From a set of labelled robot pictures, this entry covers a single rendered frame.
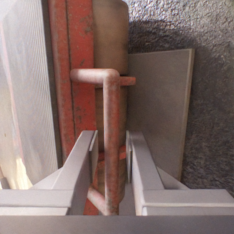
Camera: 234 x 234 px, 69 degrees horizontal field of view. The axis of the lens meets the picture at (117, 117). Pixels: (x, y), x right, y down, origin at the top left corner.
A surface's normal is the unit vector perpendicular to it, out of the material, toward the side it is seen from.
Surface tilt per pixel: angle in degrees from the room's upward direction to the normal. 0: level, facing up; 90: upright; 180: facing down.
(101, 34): 64
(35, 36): 0
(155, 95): 0
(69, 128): 90
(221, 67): 0
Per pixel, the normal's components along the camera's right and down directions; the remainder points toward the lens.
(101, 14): 0.26, 0.26
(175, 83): -0.76, 0.18
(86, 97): 0.65, 0.21
